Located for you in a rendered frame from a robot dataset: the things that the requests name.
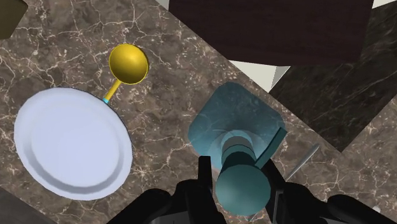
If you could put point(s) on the thin silver cutlery piece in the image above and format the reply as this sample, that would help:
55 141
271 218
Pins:
305 159

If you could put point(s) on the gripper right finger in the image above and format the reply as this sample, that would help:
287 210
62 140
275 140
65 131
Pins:
297 201

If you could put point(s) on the white round plate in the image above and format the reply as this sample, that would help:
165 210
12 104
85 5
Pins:
73 142

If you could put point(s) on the teal soap dispenser bottle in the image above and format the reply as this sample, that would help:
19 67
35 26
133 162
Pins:
229 108

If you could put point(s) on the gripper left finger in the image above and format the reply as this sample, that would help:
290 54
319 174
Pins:
189 198

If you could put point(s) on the olive green flat object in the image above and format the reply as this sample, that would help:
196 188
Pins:
9 15

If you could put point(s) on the yellow ladle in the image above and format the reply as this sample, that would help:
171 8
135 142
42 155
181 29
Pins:
128 63

